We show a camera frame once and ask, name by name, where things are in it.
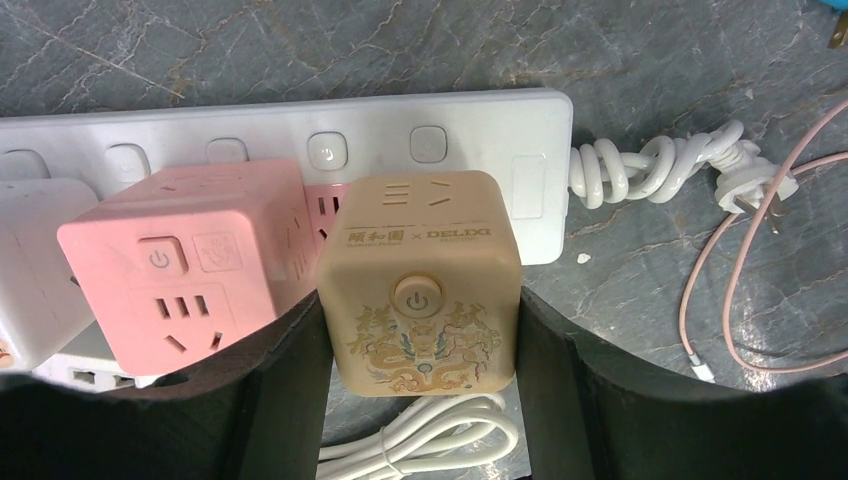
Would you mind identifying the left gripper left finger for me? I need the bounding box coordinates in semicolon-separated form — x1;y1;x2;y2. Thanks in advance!
1;294;332;479

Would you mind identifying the pink charging cable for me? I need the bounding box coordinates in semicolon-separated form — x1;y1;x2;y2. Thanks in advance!
677;99;848;384

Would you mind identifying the long white colourful power strip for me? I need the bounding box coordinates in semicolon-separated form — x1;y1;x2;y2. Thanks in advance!
0;88;575;395

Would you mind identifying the long strip white cable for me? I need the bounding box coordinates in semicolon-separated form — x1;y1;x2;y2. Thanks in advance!
568;119;801;234

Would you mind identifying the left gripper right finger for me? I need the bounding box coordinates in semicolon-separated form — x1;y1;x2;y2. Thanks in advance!
516;289;847;479

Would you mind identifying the white tiger cube adapter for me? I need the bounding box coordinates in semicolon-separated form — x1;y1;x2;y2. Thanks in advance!
1;179;98;373

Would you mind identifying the tan cube socket adapter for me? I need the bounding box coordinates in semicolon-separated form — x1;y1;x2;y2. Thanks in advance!
316;171;523;397

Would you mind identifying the small strip white cable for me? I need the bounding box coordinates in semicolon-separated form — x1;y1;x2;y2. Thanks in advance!
316;393;521;480

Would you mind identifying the blue plug adapter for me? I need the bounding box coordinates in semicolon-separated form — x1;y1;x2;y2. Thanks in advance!
818;0;848;11

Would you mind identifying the pink cube socket adapter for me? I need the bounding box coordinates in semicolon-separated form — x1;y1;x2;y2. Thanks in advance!
57;159;317;376

